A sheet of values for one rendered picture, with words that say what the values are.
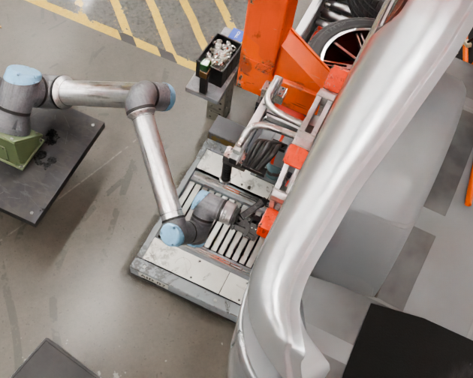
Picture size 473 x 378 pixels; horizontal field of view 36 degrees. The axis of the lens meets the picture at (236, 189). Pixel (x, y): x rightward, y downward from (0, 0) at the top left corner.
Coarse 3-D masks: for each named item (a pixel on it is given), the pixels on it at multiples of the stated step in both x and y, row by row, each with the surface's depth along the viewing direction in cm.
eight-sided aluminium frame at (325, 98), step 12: (324, 96) 253; (336, 96) 255; (312, 108) 250; (324, 108) 250; (324, 120) 291; (300, 132) 244; (312, 132) 245; (300, 144) 244; (312, 144) 244; (288, 168) 249; (276, 192) 249; (276, 204) 287
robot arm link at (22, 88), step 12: (12, 72) 303; (24, 72) 305; (36, 72) 311; (12, 84) 303; (24, 84) 304; (36, 84) 308; (0, 96) 307; (12, 96) 304; (24, 96) 306; (36, 96) 311; (12, 108) 306; (24, 108) 308
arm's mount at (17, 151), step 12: (0, 132) 307; (36, 132) 323; (0, 144) 310; (12, 144) 305; (24, 144) 313; (36, 144) 324; (0, 156) 319; (12, 156) 314; (24, 156) 318; (24, 168) 322
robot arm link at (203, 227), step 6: (192, 216) 284; (192, 222) 281; (198, 222) 282; (204, 222) 282; (210, 222) 283; (198, 228) 281; (204, 228) 283; (210, 228) 286; (198, 234) 280; (204, 234) 284; (198, 240) 282; (204, 240) 286; (192, 246) 285; (198, 246) 285
